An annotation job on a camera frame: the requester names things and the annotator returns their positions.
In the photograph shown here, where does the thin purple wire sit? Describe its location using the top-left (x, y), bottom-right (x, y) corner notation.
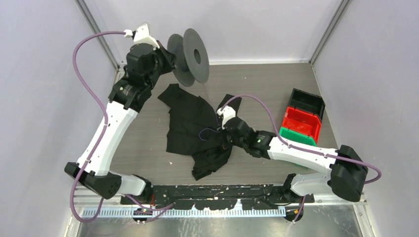
top-left (198, 83), bottom-right (223, 142)

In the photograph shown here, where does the grey plastic cable spool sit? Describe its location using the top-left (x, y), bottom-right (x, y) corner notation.
top-left (167, 28), bottom-right (210, 87)

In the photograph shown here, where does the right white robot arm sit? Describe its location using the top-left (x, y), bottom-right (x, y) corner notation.
top-left (222, 117), bottom-right (368, 203)

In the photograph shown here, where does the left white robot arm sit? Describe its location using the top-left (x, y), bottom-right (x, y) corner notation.
top-left (64, 42), bottom-right (175, 204)

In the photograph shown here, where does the black cloth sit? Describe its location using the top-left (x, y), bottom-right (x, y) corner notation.
top-left (158, 84), bottom-right (233, 180)

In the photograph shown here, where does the green plastic bin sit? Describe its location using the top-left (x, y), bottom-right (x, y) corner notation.
top-left (279, 127), bottom-right (317, 146)

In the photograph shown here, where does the red plastic bin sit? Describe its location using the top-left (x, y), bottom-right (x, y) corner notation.
top-left (281, 106), bottom-right (322, 144)

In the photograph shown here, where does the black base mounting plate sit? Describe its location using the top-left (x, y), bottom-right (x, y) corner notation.
top-left (121, 184), bottom-right (302, 210)

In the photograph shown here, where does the black plastic bin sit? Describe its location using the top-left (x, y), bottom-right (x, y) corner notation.
top-left (288, 88), bottom-right (326, 122)

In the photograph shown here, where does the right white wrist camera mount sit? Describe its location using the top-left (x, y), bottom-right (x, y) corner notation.
top-left (216, 106), bottom-right (237, 129)

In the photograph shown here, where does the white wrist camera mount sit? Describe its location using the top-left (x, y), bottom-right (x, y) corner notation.
top-left (124, 23), bottom-right (161, 50)
top-left (216, 106), bottom-right (237, 129)

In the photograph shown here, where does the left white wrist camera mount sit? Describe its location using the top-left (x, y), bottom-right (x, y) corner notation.
top-left (124, 23), bottom-right (161, 50)

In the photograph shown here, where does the white slotted cable duct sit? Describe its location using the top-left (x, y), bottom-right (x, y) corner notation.
top-left (97, 206), bottom-right (286, 218)

